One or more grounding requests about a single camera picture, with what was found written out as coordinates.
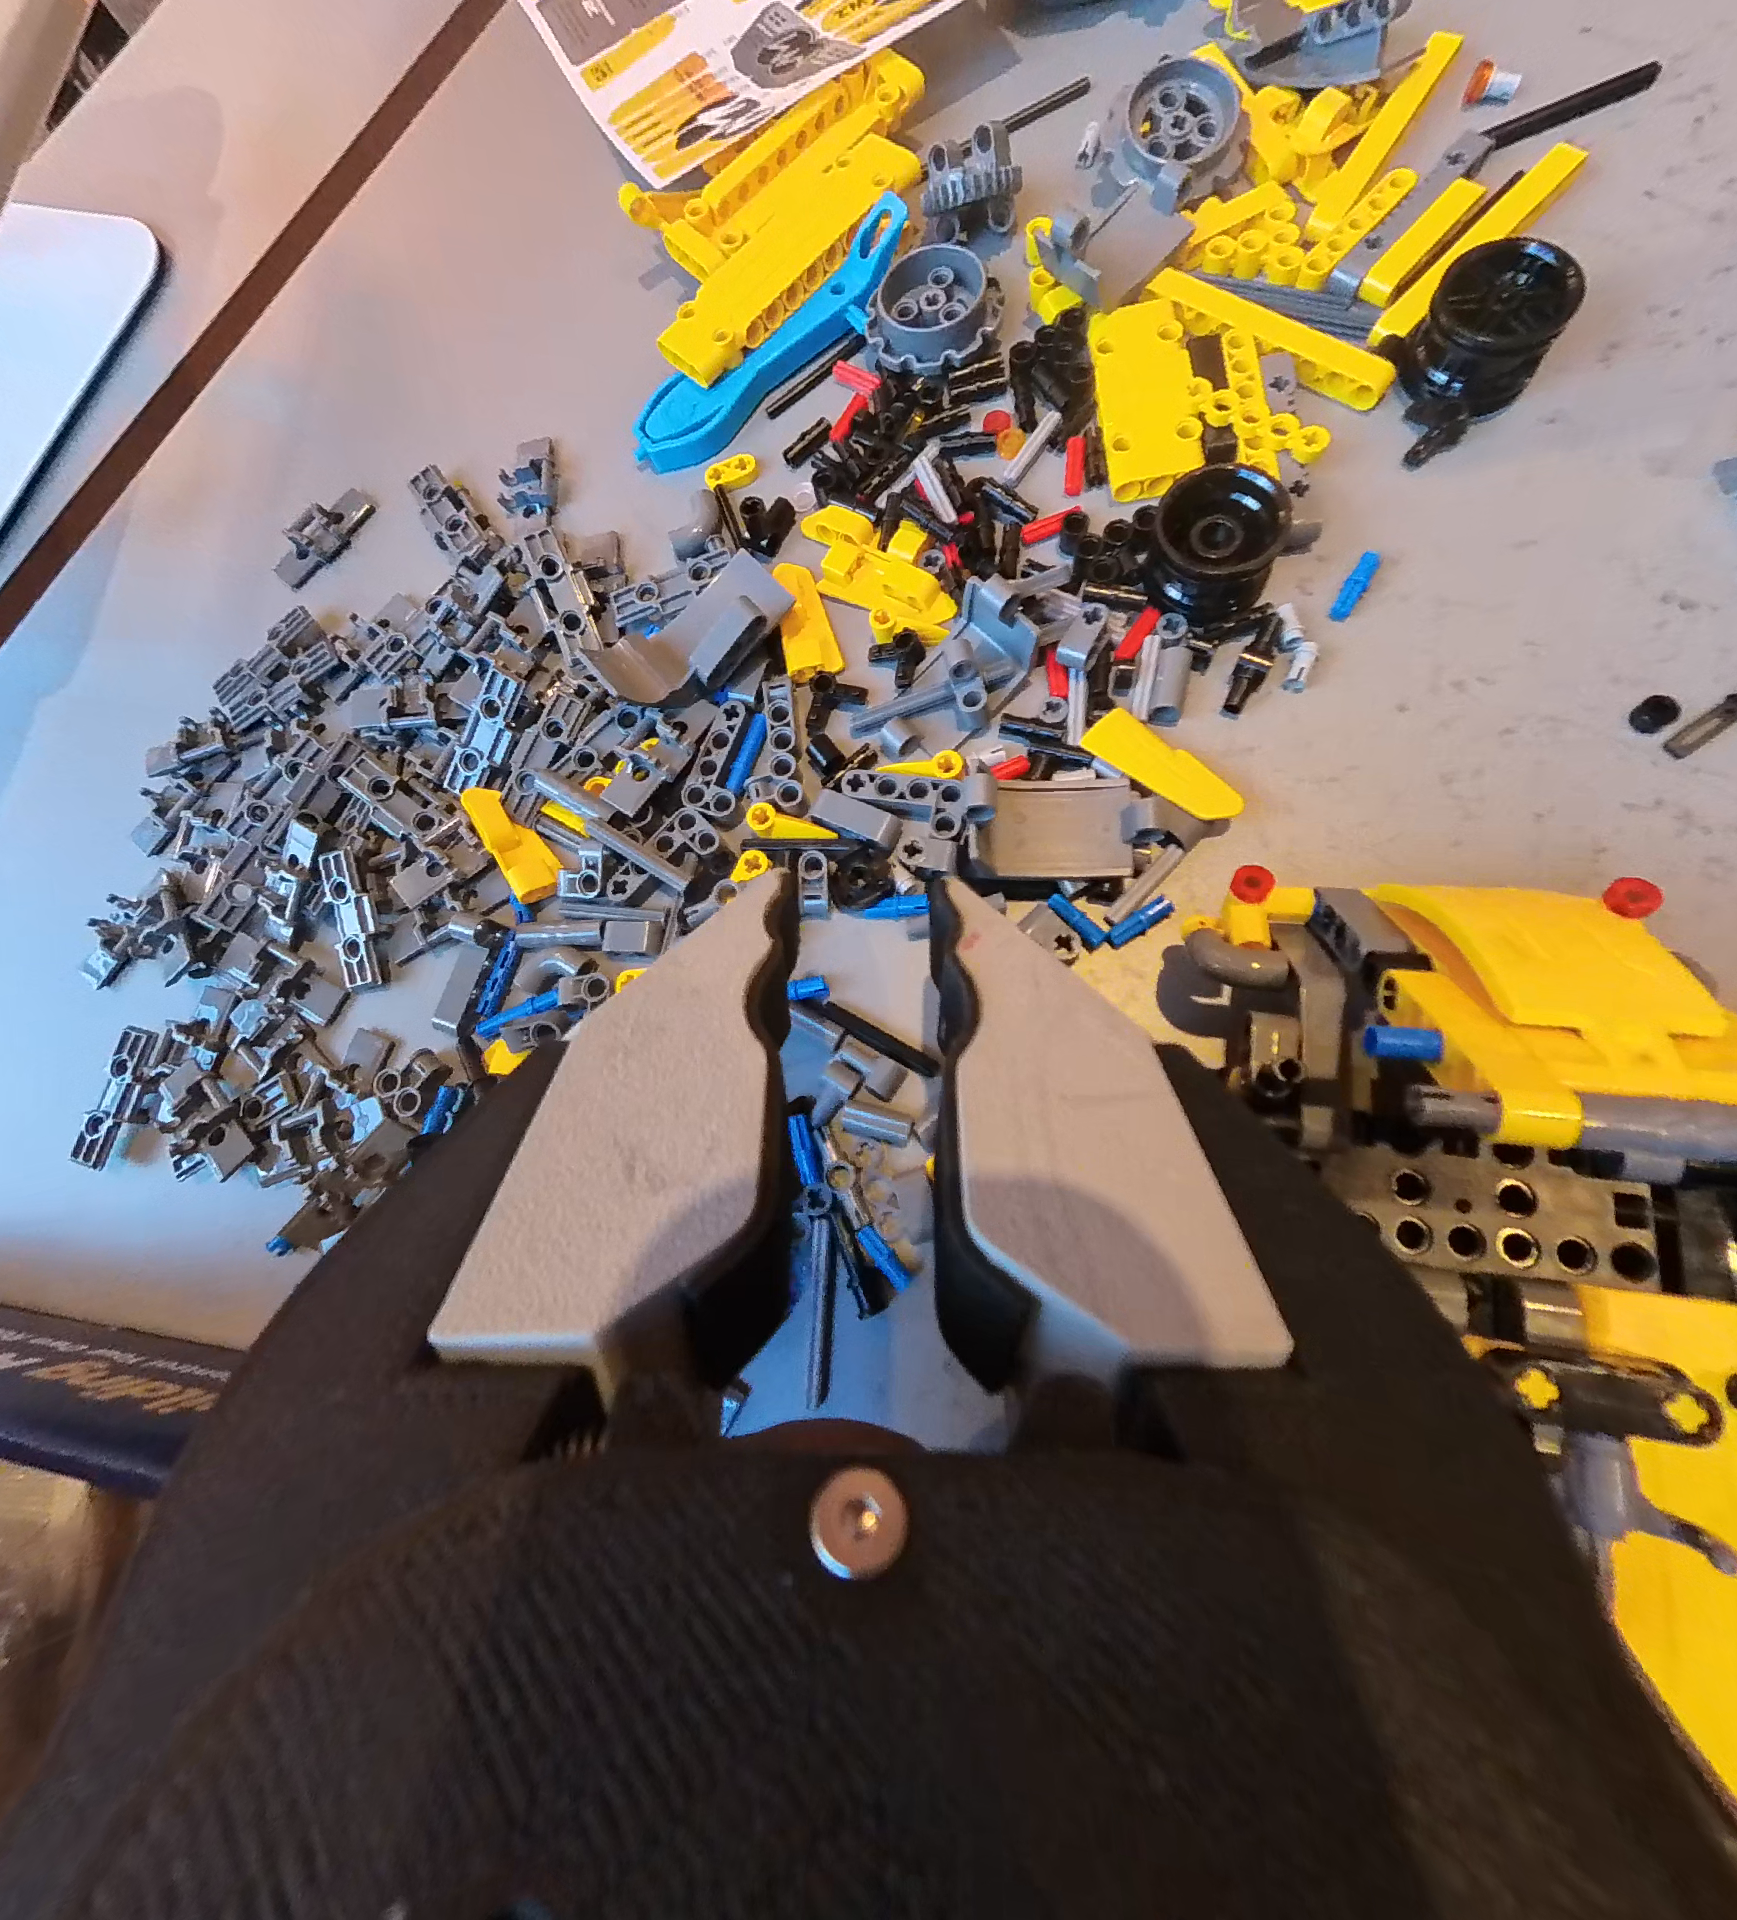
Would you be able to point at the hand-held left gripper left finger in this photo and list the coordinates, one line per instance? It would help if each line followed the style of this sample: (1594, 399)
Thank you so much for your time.
(612, 1184)

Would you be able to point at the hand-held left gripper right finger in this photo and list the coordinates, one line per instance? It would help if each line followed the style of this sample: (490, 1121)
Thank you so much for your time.
(1110, 1184)

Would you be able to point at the yellow black brick vehicle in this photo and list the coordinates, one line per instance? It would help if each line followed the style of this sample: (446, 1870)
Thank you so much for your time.
(1528, 961)

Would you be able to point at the pile of grey bricks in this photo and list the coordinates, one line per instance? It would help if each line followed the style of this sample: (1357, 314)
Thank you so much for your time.
(959, 481)

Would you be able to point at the grey desk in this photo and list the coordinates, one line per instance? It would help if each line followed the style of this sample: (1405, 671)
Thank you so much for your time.
(1558, 601)

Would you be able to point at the small yellow curved panel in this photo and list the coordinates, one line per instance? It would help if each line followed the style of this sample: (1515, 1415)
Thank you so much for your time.
(509, 849)

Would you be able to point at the pile of grey track links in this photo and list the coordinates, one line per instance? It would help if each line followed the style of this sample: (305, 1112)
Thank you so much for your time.
(328, 781)

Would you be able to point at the dark blue cardboard box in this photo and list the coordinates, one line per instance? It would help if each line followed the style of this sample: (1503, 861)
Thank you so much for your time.
(29, 1381)

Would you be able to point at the blue pin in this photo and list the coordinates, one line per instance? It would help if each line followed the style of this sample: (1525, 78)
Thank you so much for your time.
(1354, 583)

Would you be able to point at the black toothed wheel hub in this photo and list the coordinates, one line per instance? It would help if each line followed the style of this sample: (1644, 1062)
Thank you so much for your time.
(1221, 533)

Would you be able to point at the small black bush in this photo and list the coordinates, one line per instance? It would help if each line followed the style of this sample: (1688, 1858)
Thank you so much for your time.
(1647, 713)

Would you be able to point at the blue brick separator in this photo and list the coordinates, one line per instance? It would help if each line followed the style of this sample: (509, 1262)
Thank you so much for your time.
(689, 429)

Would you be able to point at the black axle pin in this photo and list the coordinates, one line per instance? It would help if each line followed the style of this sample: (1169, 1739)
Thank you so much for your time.
(1723, 713)

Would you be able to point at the black pin connector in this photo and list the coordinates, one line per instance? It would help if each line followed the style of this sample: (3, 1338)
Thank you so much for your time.
(1431, 435)

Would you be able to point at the long yellow holed liftarm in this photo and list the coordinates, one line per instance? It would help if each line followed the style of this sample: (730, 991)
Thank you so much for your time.
(1273, 339)

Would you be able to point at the black toy wheel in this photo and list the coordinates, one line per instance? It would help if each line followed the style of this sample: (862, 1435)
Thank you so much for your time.
(1505, 308)

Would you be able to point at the stack of yellow holed panels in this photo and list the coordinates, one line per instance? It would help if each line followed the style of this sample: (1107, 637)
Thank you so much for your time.
(794, 224)

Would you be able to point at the short yellow beam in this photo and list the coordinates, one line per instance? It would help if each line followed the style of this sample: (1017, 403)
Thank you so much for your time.
(1424, 232)

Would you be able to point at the small dark grey gear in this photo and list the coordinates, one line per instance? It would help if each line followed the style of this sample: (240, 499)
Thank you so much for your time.
(977, 172)

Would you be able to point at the thin black rod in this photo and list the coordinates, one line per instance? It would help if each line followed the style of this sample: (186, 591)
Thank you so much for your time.
(1045, 105)

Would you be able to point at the long flat yellow beam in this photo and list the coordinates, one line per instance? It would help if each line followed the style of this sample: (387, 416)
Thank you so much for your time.
(1386, 135)

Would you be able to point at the yellow grey sticker sheet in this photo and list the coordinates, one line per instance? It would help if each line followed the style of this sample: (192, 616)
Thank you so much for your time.
(629, 44)

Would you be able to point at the grey curved panel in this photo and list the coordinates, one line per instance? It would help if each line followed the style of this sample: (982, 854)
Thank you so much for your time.
(1318, 38)

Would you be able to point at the short black axle rod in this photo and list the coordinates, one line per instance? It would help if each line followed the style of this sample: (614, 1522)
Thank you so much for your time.
(1573, 102)

